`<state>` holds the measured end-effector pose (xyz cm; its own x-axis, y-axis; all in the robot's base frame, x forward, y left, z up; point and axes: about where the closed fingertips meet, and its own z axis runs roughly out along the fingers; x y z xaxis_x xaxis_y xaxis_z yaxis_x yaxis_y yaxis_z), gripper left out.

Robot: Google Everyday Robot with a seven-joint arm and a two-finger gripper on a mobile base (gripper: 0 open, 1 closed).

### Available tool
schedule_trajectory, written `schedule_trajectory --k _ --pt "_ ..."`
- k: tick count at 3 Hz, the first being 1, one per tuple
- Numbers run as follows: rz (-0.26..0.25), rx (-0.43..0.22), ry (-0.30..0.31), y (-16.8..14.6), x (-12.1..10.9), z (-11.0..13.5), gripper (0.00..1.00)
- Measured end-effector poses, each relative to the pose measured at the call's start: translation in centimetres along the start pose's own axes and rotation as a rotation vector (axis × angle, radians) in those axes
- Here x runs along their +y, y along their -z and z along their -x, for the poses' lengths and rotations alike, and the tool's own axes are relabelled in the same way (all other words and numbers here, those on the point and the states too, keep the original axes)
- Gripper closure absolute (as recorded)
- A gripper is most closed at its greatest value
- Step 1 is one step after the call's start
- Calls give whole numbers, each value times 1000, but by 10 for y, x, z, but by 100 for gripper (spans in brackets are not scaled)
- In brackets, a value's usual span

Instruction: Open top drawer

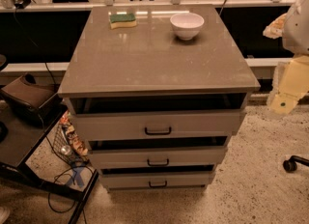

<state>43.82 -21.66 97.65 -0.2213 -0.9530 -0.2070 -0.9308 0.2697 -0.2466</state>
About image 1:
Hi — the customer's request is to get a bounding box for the black power adapter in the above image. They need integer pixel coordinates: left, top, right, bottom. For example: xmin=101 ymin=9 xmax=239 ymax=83
xmin=14 ymin=0 xmax=31 ymax=9

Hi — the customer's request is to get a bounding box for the grey middle drawer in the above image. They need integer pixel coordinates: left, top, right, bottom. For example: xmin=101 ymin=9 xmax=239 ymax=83
xmin=88 ymin=146 xmax=227 ymax=169

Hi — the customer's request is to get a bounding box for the brown VR headset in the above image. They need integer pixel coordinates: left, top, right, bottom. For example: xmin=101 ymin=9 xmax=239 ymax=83
xmin=0 ymin=73 xmax=62 ymax=126

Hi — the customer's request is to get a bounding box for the black side table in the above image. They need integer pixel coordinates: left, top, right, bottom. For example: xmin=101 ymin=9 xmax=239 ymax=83
xmin=0 ymin=105 xmax=98 ymax=224

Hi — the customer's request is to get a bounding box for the grey bottom drawer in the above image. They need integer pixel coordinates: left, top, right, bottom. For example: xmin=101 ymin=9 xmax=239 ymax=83
xmin=99 ymin=172 xmax=215 ymax=191

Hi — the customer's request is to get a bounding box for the black cable on floor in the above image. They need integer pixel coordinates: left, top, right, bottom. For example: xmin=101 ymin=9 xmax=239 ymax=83
xmin=47 ymin=164 xmax=98 ymax=214

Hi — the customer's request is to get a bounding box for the grey drawer cabinet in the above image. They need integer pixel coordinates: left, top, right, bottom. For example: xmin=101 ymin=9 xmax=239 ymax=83
xmin=59 ymin=5 xmax=260 ymax=176

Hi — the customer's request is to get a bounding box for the grey drawer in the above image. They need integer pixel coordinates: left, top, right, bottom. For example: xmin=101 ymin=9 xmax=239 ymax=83
xmin=99 ymin=172 xmax=215 ymax=191
xmin=70 ymin=110 xmax=245 ymax=141
xmin=88 ymin=146 xmax=227 ymax=169

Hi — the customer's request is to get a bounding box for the white bowl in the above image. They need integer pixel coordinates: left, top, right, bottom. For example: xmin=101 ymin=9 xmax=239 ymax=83
xmin=170 ymin=13 xmax=205 ymax=41

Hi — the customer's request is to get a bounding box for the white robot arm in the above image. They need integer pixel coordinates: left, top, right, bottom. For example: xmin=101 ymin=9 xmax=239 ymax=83
xmin=263 ymin=0 xmax=309 ymax=115

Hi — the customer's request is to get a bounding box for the grey top drawer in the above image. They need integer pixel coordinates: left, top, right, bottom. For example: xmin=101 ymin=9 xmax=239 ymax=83
xmin=70 ymin=110 xmax=245 ymax=141

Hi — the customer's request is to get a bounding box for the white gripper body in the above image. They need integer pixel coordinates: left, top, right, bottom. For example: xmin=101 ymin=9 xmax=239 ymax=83
xmin=267 ymin=55 xmax=309 ymax=115

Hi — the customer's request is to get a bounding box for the green yellow sponge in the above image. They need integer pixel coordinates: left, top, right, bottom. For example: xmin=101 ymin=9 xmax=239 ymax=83
xmin=109 ymin=14 xmax=137 ymax=29

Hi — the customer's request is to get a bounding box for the wire basket with snacks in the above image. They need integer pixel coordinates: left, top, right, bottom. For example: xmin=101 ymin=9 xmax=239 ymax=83
xmin=52 ymin=111 xmax=89 ymax=165

